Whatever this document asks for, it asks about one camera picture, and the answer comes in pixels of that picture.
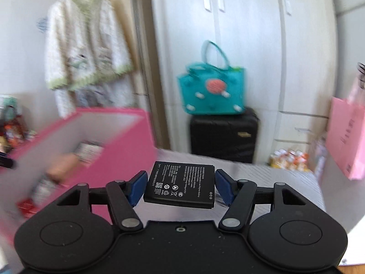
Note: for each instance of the white fleece pajama jacket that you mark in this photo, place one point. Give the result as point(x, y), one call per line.
point(85, 40)

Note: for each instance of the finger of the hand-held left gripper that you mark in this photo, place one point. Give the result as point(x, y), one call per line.
point(7, 161)

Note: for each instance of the teal felt handbag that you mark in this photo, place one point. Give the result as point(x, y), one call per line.
point(199, 97)

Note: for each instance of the red snack packet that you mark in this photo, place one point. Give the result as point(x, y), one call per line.
point(11, 131)

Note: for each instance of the row of orange bottles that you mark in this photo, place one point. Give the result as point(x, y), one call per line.
point(288, 158)

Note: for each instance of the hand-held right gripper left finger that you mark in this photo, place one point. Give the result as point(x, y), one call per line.
point(137, 188)

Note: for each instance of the black battery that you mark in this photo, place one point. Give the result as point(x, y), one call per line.
point(179, 185)

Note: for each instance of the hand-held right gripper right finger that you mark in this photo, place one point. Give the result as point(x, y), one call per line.
point(225, 188)

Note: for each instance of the pink paper bag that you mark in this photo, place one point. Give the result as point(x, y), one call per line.
point(346, 137)

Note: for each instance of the black suitcase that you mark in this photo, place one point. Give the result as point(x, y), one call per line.
point(222, 137)

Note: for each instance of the pink cardboard box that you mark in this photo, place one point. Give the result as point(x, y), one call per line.
point(125, 154)

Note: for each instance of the small green white jar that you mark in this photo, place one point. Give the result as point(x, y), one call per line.
point(8, 102)

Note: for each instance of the white wardrobe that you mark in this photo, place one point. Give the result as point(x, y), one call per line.
point(256, 48)

